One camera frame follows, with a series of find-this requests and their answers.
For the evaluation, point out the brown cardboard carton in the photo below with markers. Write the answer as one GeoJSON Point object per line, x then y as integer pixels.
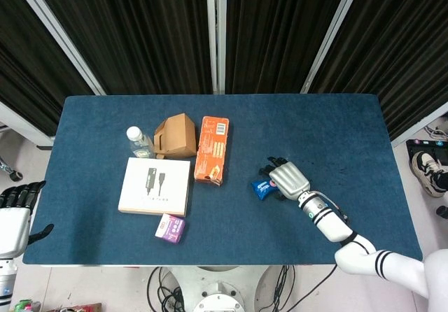
{"type": "Point", "coordinates": [178, 139]}

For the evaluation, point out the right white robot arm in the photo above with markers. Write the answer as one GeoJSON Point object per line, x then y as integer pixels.
{"type": "Point", "coordinates": [350, 233]}

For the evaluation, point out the black office chair caster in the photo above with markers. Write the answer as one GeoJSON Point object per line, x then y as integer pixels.
{"type": "Point", "coordinates": [14, 175]}

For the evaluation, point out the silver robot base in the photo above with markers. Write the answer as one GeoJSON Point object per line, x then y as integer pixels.
{"type": "Point", "coordinates": [218, 287]}

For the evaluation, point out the clear plastic water bottle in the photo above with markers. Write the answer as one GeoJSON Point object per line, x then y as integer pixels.
{"type": "Point", "coordinates": [139, 144]}

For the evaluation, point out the black and white sneaker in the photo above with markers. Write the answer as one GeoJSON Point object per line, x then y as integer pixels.
{"type": "Point", "coordinates": [427, 172]}

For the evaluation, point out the orange rectangular box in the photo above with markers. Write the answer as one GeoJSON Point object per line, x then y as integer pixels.
{"type": "Point", "coordinates": [211, 151]}

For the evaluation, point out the blue felt table mat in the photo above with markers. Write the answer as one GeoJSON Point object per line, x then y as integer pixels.
{"type": "Point", "coordinates": [315, 133]}

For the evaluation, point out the small purple white box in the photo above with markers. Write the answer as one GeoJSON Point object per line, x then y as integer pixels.
{"type": "Point", "coordinates": [170, 228]}

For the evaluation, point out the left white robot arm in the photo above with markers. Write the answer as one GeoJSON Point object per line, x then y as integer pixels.
{"type": "Point", "coordinates": [5, 284]}

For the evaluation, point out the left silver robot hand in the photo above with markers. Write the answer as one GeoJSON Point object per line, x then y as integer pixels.
{"type": "Point", "coordinates": [15, 203]}

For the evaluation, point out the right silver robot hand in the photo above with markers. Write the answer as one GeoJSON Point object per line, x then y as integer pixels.
{"type": "Point", "coordinates": [290, 179]}

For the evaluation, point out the white flat product box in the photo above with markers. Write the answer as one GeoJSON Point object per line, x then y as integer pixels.
{"type": "Point", "coordinates": [155, 186]}

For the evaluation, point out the small blue snack packet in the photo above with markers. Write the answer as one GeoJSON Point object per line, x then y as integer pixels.
{"type": "Point", "coordinates": [263, 187]}

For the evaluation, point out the black curtain panel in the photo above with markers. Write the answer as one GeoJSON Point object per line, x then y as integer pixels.
{"type": "Point", "coordinates": [133, 32]}
{"type": "Point", "coordinates": [395, 46]}
{"type": "Point", "coordinates": [276, 32]}
{"type": "Point", "coordinates": [31, 46]}

